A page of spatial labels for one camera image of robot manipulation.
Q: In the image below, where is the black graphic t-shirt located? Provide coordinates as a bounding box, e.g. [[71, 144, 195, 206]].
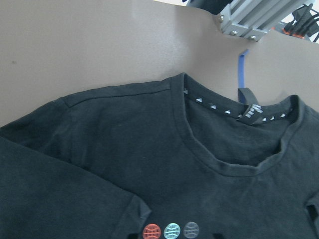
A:
[[0, 73, 319, 239]]

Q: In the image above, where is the aluminium frame post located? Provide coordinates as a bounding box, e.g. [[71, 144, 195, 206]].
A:
[[219, 0, 315, 41]]

